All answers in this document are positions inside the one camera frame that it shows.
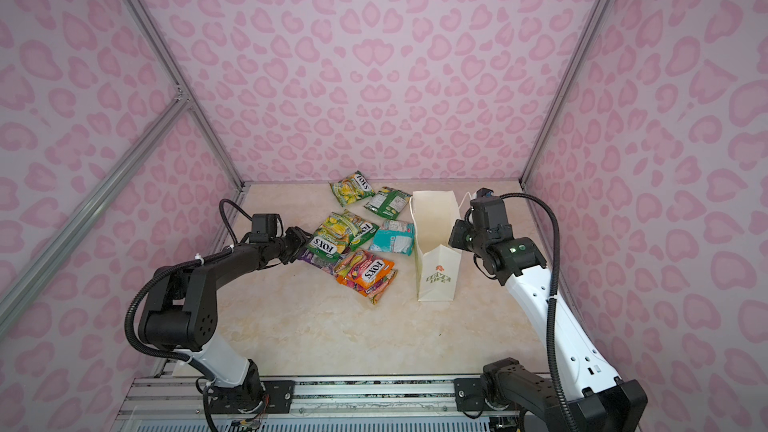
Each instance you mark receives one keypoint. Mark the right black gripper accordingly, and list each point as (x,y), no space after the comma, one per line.
(456,240)

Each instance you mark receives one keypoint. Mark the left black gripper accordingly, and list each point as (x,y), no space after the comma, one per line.
(296,234)

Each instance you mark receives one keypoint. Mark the white paper bag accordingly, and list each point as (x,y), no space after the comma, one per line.
(434,214)

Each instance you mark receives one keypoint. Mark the purple Fox's berries bag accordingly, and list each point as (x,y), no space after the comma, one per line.
(321,262)

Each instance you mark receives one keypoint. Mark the green yellow Fox's bag front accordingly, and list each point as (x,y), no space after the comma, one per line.
(330,242)

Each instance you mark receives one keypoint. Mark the orange Fox's fruit bag top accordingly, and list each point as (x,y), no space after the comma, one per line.
(362,270)

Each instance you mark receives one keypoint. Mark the orange fox's fruit bag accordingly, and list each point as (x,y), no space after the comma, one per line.
(376,291)
(362,270)

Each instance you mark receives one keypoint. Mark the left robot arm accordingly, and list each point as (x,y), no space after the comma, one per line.
(175,316)

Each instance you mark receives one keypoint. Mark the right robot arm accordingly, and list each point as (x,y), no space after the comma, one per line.
(582,390)

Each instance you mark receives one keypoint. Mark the green yellow Fox's bag rear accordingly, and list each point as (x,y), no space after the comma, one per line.
(353,228)

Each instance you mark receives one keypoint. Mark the teal white snack bag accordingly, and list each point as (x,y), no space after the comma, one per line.
(394,236)

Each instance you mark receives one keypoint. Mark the yellow green Fox's bag far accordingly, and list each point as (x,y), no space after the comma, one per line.
(351,189)

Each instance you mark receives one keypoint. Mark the green white snack bag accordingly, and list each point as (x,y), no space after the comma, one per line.
(388,203)

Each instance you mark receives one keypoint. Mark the orange Fox's fruit bag bottom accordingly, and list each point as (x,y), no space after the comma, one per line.
(376,291)

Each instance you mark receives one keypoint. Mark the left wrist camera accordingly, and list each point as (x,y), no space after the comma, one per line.
(265,228)

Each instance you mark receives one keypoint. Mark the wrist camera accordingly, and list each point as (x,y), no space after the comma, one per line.
(265,228)
(484,193)

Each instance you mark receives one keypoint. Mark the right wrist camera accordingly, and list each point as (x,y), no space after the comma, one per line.
(484,193)

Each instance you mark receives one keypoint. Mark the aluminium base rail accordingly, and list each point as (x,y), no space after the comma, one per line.
(319,403)

